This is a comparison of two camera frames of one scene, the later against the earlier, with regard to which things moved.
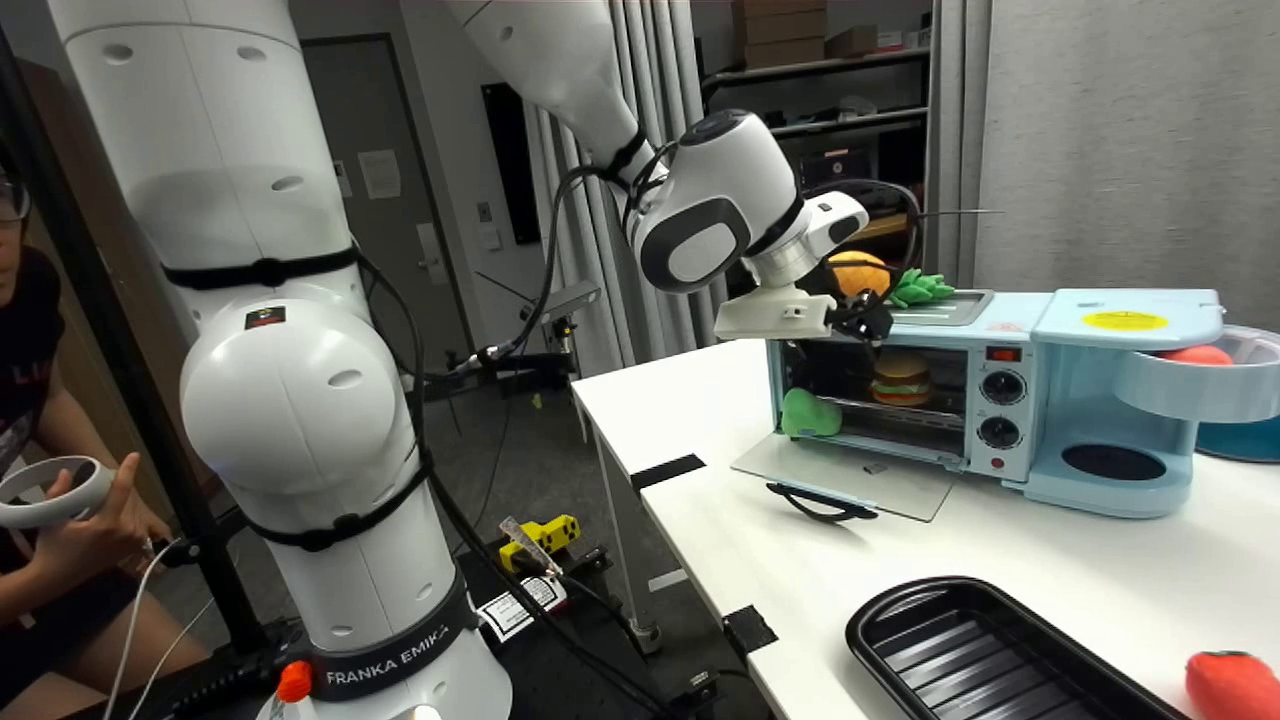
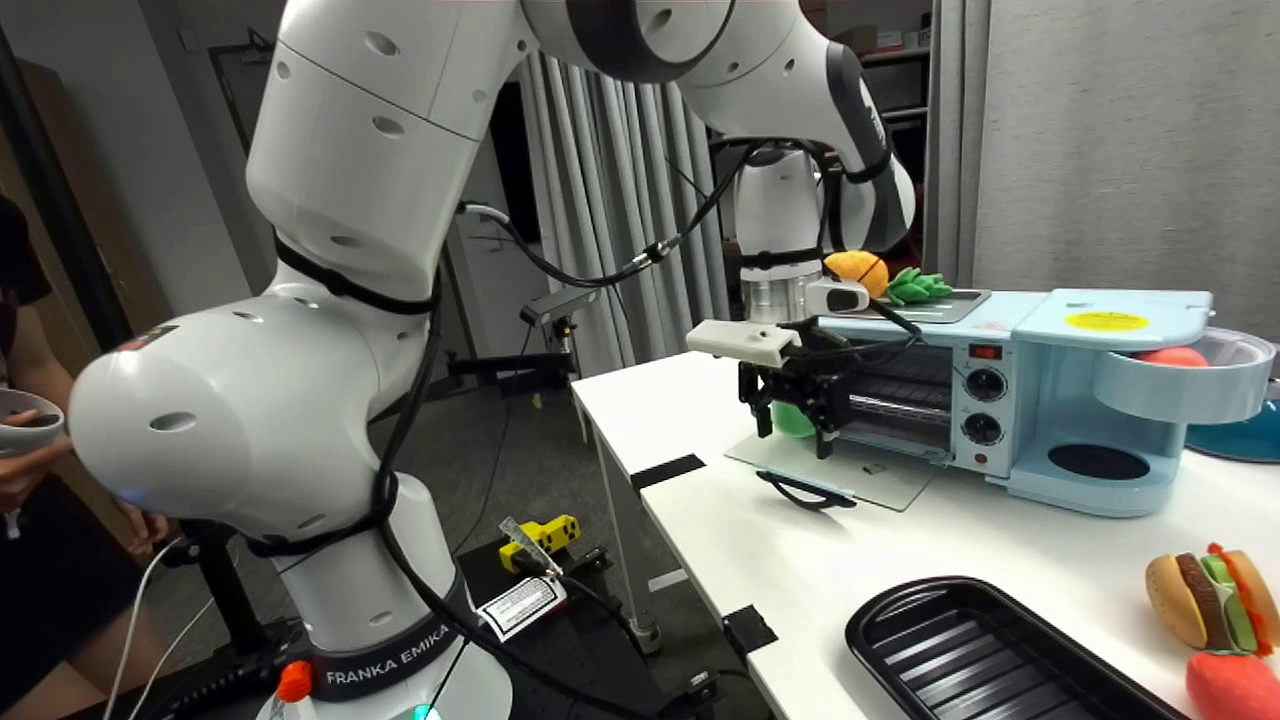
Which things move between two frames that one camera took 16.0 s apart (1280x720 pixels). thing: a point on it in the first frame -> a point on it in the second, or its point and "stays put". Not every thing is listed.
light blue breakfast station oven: (1077, 393) stays put
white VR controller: (61, 506) -> (29, 421)
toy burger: (902, 382) -> (1218, 603)
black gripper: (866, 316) -> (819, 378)
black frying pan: (970, 648) stays put
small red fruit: (1231, 685) stays put
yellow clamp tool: (552, 532) stays put
